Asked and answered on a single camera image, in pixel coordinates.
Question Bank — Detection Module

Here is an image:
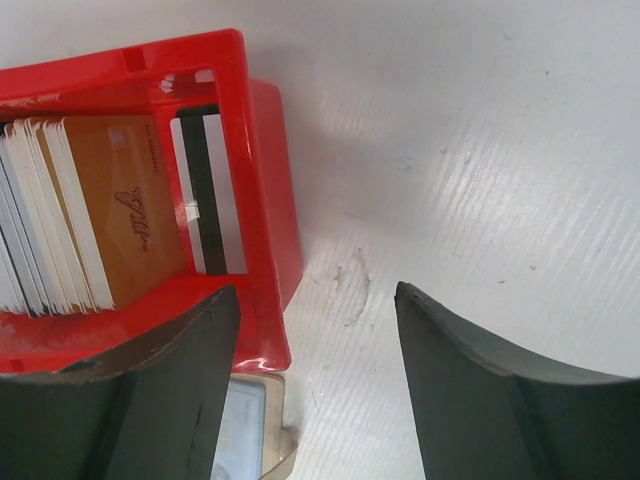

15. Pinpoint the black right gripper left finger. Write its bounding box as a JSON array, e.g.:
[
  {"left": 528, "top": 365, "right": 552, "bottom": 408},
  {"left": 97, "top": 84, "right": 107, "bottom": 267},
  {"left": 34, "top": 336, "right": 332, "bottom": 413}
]
[{"left": 1, "top": 286, "right": 240, "bottom": 479}]

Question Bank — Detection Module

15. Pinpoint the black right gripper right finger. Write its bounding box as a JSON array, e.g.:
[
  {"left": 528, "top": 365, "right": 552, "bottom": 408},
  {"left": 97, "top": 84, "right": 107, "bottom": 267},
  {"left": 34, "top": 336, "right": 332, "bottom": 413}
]
[{"left": 394, "top": 282, "right": 639, "bottom": 479}]

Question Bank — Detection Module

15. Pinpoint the beige leather card holder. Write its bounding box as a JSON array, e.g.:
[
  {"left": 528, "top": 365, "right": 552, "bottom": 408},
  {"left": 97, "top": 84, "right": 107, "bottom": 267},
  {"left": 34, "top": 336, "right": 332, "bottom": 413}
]
[{"left": 210, "top": 374, "right": 298, "bottom": 480}]

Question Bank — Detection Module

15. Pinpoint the stack of white cards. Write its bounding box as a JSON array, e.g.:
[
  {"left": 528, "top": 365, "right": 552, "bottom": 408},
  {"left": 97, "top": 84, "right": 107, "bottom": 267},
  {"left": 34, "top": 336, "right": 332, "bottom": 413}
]
[{"left": 1, "top": 116, "right": 116, "bottom": 317}]

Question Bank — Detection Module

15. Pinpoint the magnetic stripe card in bin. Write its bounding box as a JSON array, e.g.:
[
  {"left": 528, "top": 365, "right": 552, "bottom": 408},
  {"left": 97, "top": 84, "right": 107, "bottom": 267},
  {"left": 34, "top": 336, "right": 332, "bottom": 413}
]
[{"left": 170, "top": 112, "right": 247, "bottom": 275}]

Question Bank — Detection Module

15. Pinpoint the red plastic bin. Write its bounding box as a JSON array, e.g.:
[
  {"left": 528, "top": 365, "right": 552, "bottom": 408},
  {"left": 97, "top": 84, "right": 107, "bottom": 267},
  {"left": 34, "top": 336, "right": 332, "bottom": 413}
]
[{"left": 1, "top": 29, "right": 303, "bottom": 374}]

